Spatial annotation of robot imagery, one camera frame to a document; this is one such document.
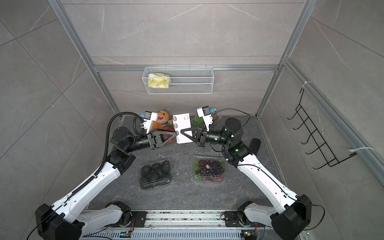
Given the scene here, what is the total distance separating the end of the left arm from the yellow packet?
0.41 m

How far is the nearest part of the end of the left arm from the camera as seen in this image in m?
0.54

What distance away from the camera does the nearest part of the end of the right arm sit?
1.74 feet

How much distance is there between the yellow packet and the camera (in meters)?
0.87
